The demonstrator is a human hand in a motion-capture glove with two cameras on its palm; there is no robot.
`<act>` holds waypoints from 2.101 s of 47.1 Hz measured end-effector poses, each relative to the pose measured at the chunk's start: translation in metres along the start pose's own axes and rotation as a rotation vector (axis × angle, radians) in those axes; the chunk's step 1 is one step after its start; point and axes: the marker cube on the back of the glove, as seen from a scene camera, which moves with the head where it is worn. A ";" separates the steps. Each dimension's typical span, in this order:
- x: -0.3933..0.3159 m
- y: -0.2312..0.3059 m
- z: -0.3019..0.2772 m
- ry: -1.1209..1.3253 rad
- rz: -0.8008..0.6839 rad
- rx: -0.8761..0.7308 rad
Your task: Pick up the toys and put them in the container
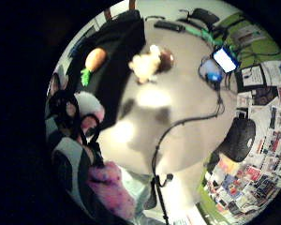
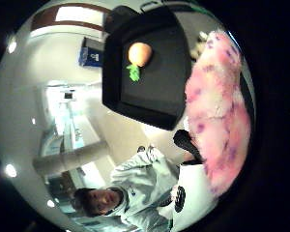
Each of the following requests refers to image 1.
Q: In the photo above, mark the orange carrot toy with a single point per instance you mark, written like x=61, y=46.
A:
x=95, y=59

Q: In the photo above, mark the white fluffy soft toy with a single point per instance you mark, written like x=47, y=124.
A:
x=89, y=103

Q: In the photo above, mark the black keyboard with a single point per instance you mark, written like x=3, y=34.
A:
x=169, y=26

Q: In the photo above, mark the cream and brown soft toy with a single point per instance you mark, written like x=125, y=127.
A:
x=146, y=64

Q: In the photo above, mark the black office chair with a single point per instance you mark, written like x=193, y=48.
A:
x=204, y=16

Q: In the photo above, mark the black cloth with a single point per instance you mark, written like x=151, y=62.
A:
x=115, y=53

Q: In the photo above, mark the wooden chair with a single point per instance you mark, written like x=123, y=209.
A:
x=108, y=14

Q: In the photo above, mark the pink fuzzy soft toy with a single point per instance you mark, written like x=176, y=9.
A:
x=112, y=190

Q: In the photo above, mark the tablet with lit screen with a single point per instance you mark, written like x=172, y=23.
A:
x=225, y=60

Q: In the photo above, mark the blue device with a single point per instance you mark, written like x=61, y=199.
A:
x=213, y=73

